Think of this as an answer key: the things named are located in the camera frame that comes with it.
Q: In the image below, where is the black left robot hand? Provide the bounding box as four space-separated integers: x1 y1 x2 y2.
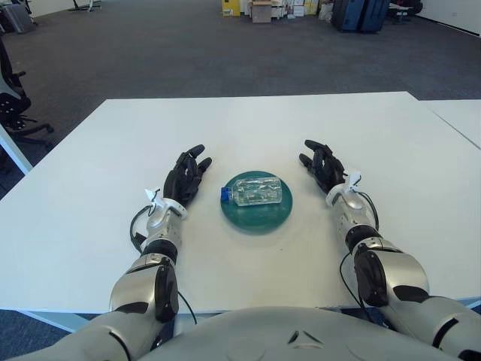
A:
163 143 213 207

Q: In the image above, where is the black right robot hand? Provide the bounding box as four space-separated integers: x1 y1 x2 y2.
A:
298 139 349 196

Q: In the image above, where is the clear bottle with blue cap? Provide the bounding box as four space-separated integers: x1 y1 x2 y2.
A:
219 177 283 208

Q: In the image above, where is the green round plate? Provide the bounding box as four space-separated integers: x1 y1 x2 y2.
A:
219 170 294 236

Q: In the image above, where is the blue hard case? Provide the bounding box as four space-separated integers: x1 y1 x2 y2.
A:
332 0 365 32

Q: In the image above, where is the stack of white boxes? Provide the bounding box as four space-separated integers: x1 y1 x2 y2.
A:
240 0 320 18

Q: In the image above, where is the white table leg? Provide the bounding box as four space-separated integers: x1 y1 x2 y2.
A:
0 123 32 176

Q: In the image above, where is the brown cardboard box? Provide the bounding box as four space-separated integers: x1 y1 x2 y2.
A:
251 1 272 24

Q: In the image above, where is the black swivel chair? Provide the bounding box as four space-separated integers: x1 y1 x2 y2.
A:
389 2 424 26

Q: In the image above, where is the grey robot torso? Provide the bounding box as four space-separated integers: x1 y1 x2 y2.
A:
146 306 463 361

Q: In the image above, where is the yellow box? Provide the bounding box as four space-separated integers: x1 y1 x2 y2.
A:
221 0 241 18

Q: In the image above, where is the black office chair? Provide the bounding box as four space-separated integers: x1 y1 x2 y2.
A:
0 37 54 150

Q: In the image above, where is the white desk base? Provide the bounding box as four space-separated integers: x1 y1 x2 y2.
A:
69 0 102 14

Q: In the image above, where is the grey cabinet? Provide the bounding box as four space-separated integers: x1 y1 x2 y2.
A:
2 5 38 35

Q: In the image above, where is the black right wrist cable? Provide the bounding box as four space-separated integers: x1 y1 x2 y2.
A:
358 191 380 231

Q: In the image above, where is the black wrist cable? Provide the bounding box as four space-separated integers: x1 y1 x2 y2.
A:
358 191 380 231
130 205 155 251

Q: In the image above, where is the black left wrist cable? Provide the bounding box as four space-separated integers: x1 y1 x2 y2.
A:
130 205 155 251

